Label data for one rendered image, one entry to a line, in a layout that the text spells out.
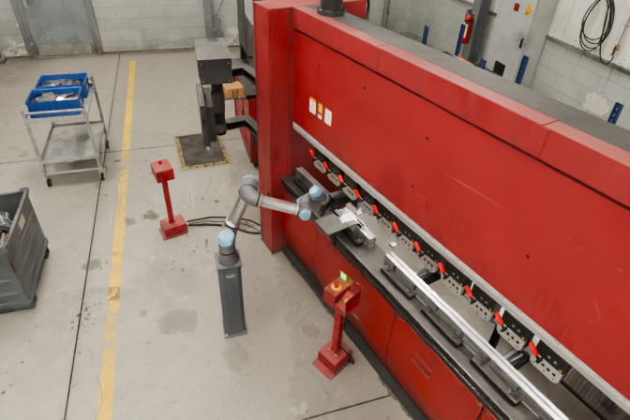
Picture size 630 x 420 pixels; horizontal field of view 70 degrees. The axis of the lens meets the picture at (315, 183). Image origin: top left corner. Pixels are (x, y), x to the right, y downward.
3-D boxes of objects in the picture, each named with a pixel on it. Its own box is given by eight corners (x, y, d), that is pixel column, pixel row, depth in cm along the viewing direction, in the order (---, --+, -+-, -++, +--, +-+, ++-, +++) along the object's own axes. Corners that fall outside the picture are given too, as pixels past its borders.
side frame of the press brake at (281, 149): (261, 239, 453) (252, 1, 322) (330, 215, 492) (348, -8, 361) (272, 254, 436) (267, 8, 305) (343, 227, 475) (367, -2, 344)
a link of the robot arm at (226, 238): (217, 254, 310) (215, 239, 303) (220, 241, 322) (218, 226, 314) (233, 254, 311) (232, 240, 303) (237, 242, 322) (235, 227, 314)
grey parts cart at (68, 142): (57, 149, 578) (34, 80, 523) (112, 144, 595) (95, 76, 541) (44, 188, 507) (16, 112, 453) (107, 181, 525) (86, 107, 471)
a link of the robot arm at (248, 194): (239, 192, 282) (313, 211, 289) (241, 183, 291) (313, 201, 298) (235, 206, 288) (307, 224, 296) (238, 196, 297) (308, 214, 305)
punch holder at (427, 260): (416, 258, 272) (421, 238, 263) (427, 253, 276) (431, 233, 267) (433, 274, 262) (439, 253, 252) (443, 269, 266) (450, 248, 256)
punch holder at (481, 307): (466, 304, 245) (472, 282, 235) (476, 297, 249) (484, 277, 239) (487, 323, 234) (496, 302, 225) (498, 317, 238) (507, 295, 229)
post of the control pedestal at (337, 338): (330, 349, 338) (336, 301, 308) (336, 345, 342) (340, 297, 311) (336, 353, 335) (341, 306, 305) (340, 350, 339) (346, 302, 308)
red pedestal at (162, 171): (157, 229, 460) (143, 160, 413) (182, 221, 471) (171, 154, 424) (163, 240, 446) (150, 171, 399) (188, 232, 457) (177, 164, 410)
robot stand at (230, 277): (224, 338, 356) (217, 269, 312) (221, 321, 370) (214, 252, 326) (247, 334, 361) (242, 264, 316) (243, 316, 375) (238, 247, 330)
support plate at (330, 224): (314, 220, 326) (314, 219, 326) (344, 210, 338) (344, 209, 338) (327, 235, 314) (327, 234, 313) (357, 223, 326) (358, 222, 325)
